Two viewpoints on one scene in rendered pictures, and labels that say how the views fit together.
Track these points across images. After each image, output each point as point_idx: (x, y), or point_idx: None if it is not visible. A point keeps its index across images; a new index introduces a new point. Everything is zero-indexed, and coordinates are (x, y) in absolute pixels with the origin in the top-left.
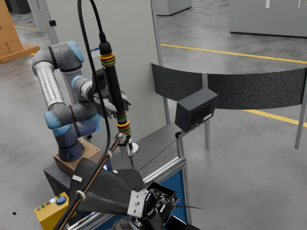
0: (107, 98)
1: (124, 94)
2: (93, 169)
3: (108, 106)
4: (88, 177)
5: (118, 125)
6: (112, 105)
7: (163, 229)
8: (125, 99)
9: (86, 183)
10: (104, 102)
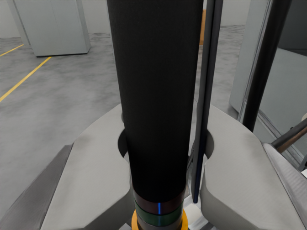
0: (207, 189)
1: (70, 153)
2: (291, 134)
3: (229, 116)
4: (300, 126)
5: (185, 216)
6: (210, 106)
7: (188, 160)
8: (121, 108)
9: (304, 120)
10: (246, 149)
